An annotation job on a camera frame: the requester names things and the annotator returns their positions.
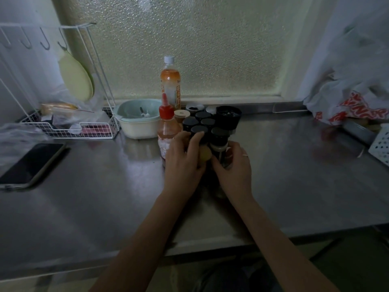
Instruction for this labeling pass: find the small pink packet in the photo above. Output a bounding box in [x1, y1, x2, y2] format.
[80, 125, 110, 136]

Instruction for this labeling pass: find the person's left forearm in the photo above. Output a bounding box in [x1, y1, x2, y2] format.
[88, 191, 198, 292]

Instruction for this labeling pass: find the black top salt grinder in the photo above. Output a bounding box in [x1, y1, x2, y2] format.
[215, 105, 243, 134]

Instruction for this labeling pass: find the yellow packet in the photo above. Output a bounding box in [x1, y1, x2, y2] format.
[40, 102, 79, 114]

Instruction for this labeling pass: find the frosted glass window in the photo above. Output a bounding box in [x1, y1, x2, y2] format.
[50, 0, 314, 102]

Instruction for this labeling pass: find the large clear plastic bag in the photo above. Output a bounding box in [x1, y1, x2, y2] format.
[0, 123, 52, 177]

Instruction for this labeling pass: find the small yellow cap bottle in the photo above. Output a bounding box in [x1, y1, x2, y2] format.
[197, 145, 213, 165]

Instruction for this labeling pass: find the white perforated basket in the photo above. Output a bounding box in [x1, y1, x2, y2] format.
[368, 124, 389, 167]

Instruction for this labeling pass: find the orange drink bottle white cap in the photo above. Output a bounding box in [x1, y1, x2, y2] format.
[160, 56, 182, 112]

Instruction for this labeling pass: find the teal and white bowl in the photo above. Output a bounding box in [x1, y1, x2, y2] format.
[113, 99, 163, 140]

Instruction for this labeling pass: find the grey metal container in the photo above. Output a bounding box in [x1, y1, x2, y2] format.
[342, 118, 380, 146]

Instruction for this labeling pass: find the person's right forearm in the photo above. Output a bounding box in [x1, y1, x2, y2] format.
[234, 194, 341, 292]

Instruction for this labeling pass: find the white plastic bag red print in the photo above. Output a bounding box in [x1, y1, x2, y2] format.
[304, 15, 389, 127]

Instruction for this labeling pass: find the pale yellow round plate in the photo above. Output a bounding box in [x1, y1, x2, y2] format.
[58, 51, 95, 102]

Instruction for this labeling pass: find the grey lid glass shaker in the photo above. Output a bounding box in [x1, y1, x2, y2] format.
[185, 102, 206, 116]

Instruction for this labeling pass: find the white wire rack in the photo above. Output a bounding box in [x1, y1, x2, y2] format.
[0, 22, 121, 140]

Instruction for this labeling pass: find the red cap sauce bottle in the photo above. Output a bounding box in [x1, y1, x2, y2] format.
[157, 93, 183, 167]

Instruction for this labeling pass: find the person's left hand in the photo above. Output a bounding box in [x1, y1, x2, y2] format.
[163, 130, 211, 201]

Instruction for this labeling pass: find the person's right hand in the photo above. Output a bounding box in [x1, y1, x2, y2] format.
[211, 140, 254, 204]

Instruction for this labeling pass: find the black smartphone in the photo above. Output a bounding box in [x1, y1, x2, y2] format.
[0, 142, 67, 191]

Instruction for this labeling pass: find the beige lid white shaker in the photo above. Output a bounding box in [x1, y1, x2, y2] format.
[173, 109, 191, 124]

